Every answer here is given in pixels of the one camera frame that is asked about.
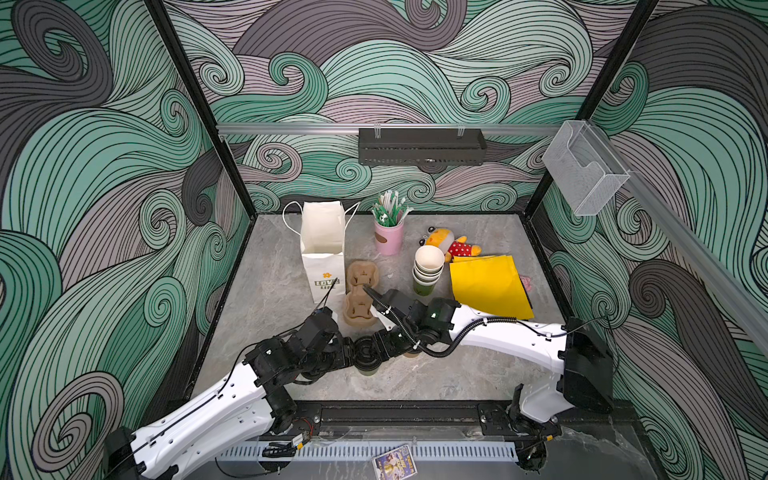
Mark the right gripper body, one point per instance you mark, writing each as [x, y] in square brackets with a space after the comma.
[389, 304]

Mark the white paper bag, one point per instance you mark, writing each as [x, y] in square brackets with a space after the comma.
[322, 241]

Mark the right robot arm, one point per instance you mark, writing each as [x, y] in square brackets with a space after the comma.
[578, 359]

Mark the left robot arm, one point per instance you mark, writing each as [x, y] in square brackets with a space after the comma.
[249, 401]

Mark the brown cardboard cup carrier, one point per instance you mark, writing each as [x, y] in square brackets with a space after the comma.
[356, 310]

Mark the stack of paper cups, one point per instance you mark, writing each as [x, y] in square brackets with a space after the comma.
[428, 266]

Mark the yellow napkin stack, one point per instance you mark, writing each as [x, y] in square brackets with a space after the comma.
[490, 284]

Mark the pink straw holder cup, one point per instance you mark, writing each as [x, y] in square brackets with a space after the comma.
[389, 240]

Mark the yellow plush toy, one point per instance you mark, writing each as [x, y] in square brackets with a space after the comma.
[451, 245]

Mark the wrapped straws bundle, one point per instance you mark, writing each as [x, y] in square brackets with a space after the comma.
[390, 209]

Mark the pink small object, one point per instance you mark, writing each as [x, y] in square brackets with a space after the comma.
[527, 283]

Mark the colourful card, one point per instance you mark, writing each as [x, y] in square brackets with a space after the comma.
[396, 464]

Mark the white cable duct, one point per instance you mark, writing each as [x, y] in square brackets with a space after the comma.
[470, 451]

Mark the black wall shelf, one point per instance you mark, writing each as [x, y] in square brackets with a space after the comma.
[417, 146]

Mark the clear acrylic wall holder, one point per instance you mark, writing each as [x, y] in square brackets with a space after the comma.
[585, 166]

